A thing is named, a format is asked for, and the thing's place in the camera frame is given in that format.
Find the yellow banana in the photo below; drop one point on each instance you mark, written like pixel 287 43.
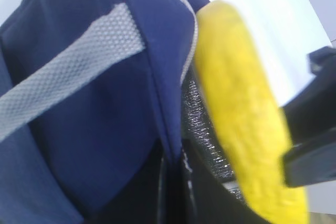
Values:
pixel 248 123

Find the navy blue lunch bag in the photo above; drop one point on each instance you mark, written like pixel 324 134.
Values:
pixel 91 124

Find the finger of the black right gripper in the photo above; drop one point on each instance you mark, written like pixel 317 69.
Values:
pixel 310 159
pixel 311 114

